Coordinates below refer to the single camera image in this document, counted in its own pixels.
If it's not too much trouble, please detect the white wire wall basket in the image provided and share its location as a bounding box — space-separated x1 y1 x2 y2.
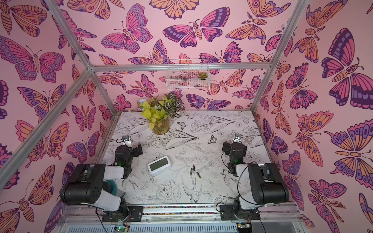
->
164 58 211 91

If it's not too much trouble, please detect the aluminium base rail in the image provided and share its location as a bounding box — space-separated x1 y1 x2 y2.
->
54 203 308 233

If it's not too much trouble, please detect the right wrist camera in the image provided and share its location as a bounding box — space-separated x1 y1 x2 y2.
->
233 134 242 143

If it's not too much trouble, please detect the small succulent in basket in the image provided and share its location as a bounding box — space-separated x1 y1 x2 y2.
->
198 72 208 79

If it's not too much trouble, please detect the green plant in glass vase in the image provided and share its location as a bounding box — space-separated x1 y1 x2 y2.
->
139 100 170 135

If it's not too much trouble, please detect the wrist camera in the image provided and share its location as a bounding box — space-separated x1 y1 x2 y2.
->
122 136 132 147
233 134 242 143

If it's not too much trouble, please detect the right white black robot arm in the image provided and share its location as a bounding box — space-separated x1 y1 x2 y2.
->
216 141 289 220

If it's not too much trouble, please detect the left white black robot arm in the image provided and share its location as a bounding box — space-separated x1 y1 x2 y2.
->
60 144 143 222

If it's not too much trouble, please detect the dark patterned leaf plant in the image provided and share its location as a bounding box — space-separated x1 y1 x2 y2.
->
163 93 183 119

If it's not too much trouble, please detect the white digital alarm clock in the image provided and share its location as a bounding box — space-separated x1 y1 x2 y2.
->
147 156 172 176

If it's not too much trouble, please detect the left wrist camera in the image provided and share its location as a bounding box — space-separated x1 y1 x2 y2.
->
122 136 132 147

